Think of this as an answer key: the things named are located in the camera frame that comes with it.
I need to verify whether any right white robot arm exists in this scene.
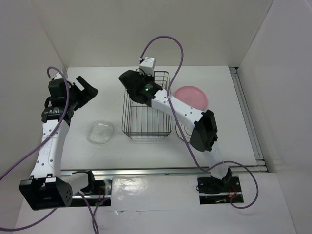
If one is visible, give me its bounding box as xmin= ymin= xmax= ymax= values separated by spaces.
xmin=118 ymin=70 xmax=232 ymax=191

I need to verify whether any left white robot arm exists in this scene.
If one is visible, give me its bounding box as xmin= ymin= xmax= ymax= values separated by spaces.
xmin=19 ymin=76 xmax=98 ymax=211

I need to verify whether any clear glass plate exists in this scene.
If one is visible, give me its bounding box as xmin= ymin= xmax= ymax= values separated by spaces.
xmin=86 ymin=121 xmax=114 ymax=145

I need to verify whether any pink plastic plate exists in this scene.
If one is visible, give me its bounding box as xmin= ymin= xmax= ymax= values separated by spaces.
xmin=174 ymin=86 xmax=208 ymax=110

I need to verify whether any white plate dark rim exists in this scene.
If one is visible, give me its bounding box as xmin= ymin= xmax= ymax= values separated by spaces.
xmin=175 ymin=121 xmax=192 ymax=143

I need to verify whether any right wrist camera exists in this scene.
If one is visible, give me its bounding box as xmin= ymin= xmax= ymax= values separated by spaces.
xmin=139 ymin=57 xmax=156 ymax=77

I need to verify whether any dark wire dish rack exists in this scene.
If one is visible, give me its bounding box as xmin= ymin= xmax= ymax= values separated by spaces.
xmin=121 ymin=71 xmax=173 ymax=139

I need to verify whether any aluminium front rail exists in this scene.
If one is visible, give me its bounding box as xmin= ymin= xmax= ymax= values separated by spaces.
xmin=61 ymin=161 xmax=268 ymax=178

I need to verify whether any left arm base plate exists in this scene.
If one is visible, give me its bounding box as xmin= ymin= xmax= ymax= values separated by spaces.
xmin=79 ymin=178 xmax=113 ymax=208

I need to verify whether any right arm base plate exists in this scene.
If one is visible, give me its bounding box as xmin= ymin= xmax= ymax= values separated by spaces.
xmin=195 ymin=176 xmax=244 ymax=205

